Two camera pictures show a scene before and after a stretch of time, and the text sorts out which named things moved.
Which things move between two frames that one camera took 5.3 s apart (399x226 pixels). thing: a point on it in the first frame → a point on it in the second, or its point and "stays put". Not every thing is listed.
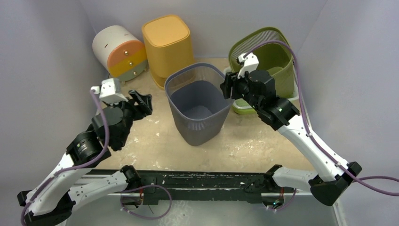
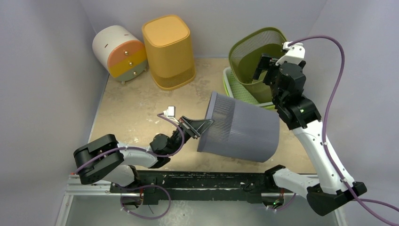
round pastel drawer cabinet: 121,52 stays put
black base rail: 161,186 stays put
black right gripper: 235,86 → 265,67
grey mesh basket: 198,107 → 240,129
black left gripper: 144,100 → 196,127
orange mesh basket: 168,43 stays put
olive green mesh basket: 276,58 stays put
